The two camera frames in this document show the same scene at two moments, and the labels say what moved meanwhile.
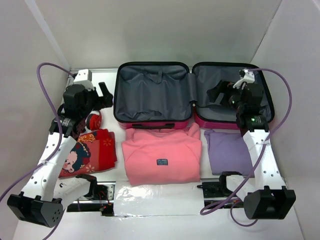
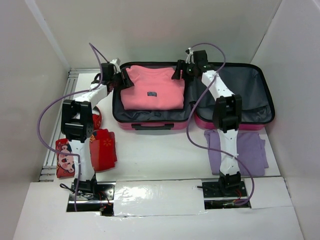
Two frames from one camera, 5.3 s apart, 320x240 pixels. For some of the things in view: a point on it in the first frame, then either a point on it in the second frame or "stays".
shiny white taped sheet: (185, 198) stays
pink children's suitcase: (173, 95) stays
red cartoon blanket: (93, 151) stays
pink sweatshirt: (153, 156) -> (154, 89)
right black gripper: (222, 90) -> (184, 70)
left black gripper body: (94, 101) -> (117, 82)
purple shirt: (227, 152) stays
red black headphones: (94, 120) stays
